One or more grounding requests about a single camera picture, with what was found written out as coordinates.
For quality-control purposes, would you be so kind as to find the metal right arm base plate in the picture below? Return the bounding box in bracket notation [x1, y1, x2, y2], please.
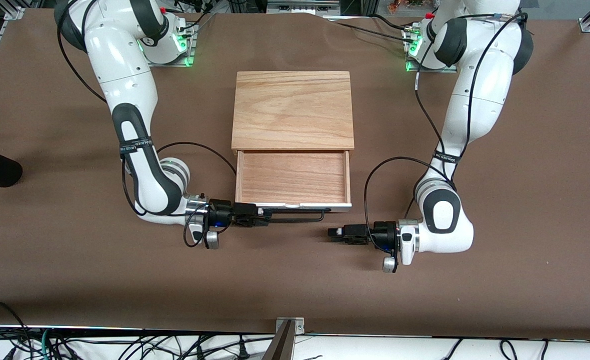
[145, 22, 196, 68]

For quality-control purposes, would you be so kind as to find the silver metal bracket plate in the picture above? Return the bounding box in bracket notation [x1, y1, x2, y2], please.
[275, 316, 306, 336]

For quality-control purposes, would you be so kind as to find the aluminium frame rail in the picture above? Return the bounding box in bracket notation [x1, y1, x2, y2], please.
[266, 0, 342, 17]

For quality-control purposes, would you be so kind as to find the grey metal strut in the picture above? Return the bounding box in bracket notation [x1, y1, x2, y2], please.
[261, 320, 295, 360]

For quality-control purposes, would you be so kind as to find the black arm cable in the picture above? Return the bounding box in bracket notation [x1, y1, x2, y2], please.
[56, 0, 239, 249]
[363, 12, 530, 237]

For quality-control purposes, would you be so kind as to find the black looped floor cable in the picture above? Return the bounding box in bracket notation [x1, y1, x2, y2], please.
[0, 299, 33, 360]

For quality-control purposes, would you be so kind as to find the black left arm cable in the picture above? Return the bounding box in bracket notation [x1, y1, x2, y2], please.
[363, 12, 530, 237]

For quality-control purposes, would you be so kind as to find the teal floor cable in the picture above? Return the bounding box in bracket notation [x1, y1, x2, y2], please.
[37, 329, 53, 360]

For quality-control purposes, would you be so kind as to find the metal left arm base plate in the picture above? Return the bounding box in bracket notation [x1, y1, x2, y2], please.
[405, 27, 459, 74]

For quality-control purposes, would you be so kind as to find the light wooden drawer cabinet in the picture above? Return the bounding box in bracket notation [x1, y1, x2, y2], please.
[231, 70, 355, 154]

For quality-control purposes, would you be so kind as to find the black cable across table edge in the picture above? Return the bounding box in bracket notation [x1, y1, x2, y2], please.
[325, 14, 418, 45]

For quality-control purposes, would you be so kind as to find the wooden drawer with white front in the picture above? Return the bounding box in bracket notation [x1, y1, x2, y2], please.
[234, 149, 353, 214]

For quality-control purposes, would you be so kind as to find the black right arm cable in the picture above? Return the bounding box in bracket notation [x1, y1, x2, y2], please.
[56, 0, 239, 249]

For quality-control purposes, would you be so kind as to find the black metal drawer handle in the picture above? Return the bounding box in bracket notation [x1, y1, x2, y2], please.
[258, 207, 332, 224]

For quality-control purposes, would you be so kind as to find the brown table cover sheet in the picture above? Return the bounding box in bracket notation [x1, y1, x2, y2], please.
[0, 7, 590, 342]

